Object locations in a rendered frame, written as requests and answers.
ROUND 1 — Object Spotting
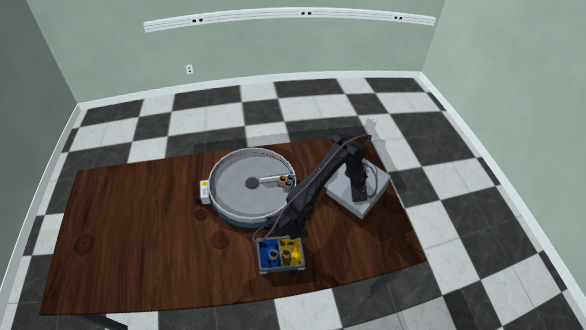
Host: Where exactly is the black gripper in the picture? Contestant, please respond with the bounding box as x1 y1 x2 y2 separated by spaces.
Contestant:
288 221 308 240

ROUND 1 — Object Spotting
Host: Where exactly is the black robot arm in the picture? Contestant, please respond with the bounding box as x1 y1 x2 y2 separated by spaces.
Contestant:
272 134 368 237

